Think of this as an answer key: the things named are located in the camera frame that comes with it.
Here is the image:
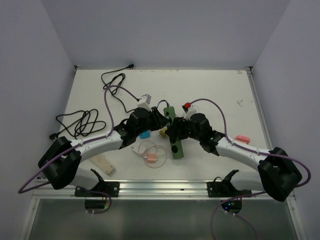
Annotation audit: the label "salmon usb charger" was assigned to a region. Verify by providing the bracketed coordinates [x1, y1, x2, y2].
[146, 153, 158, 164]

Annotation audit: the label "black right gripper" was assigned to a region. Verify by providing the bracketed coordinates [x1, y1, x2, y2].
[164, 116, 203, 142]

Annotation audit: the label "white usb charger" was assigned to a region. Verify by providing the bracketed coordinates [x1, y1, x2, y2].
[131, 146, 142, 157]

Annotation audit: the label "pink usb cable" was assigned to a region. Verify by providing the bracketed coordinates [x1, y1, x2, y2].
[137, 139, 168, 168]

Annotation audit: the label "pink charger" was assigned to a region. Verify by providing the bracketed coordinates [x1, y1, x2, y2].
[235, 135, 251, 145]

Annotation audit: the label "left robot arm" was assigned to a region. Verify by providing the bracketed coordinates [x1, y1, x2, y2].
[38, 107, 172, 197]

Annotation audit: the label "green power strip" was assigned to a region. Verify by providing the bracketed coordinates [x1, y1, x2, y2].
[163, 106, 184, 160]

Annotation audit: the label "blue plug adapter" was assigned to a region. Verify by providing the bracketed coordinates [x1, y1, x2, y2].
[139, 130, 151, 139]

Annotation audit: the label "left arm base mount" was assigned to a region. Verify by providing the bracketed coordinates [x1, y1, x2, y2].
[71, 169, 120, 198]

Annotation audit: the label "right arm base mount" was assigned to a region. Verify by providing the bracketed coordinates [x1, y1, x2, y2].
[206, 169, 252, 198]

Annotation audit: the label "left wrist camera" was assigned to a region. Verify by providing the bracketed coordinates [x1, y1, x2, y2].
[137, 94, 152, 112]

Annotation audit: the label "black cream strip cord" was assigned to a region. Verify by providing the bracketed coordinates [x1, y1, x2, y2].
[48, 108, 107, 145]

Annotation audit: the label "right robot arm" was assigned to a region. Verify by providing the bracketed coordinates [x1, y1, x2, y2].
[165, 113, 302, 202]

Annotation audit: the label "light blue usb cable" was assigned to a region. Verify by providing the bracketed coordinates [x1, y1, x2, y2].
[174, 104, 201, 120]

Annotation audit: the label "yellow usb charger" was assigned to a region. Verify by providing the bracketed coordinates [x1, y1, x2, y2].
[159, 127, 167, 139]

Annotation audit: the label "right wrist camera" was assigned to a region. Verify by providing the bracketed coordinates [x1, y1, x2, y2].
[182, 102, 199, 120]

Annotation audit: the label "cream power strip red sockets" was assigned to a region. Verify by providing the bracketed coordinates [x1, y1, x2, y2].
[90, 154, 115, 175]

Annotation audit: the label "front aluminium rail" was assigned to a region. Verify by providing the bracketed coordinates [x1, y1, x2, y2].
[31, 178, 266, 200]

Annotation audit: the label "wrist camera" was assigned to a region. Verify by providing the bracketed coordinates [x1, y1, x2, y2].
[137, 94, 152, 112]
[182, 102, 199, 120]

